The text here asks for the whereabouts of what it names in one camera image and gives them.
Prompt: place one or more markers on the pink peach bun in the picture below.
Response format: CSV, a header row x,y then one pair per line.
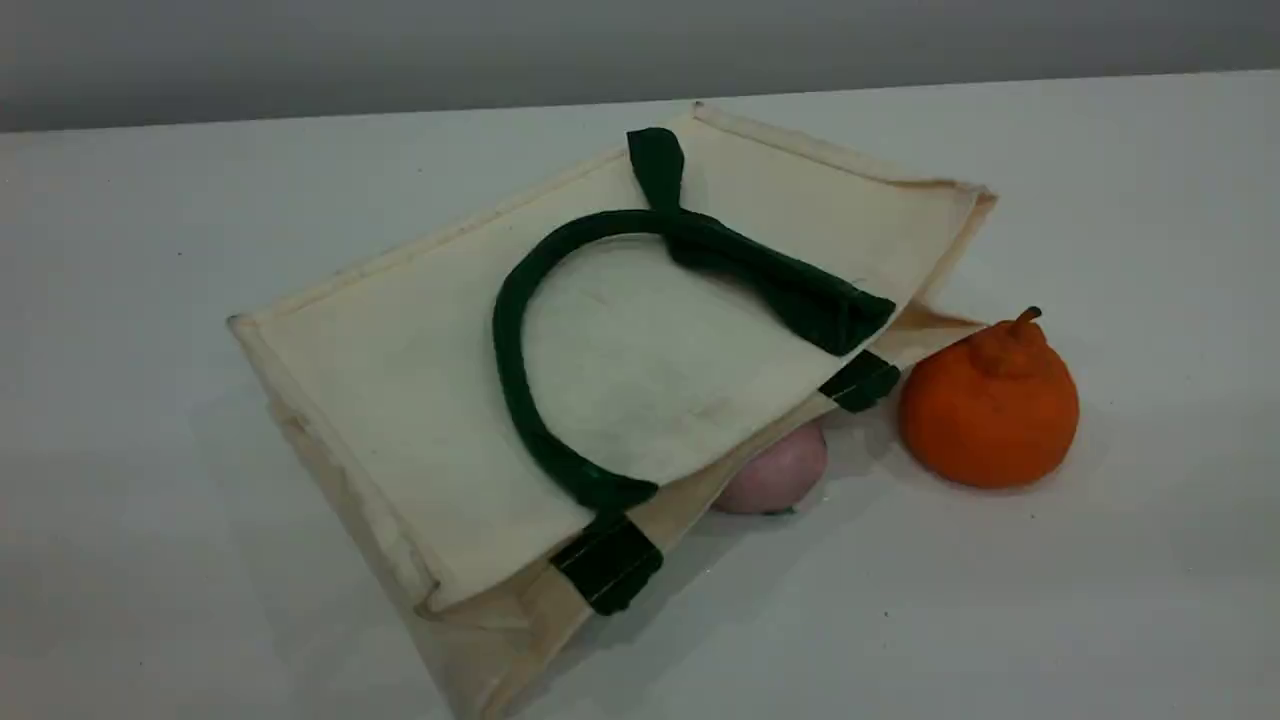
x,y
785,475

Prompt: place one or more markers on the orange tangerine with stem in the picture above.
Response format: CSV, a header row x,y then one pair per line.
x,y
985,415

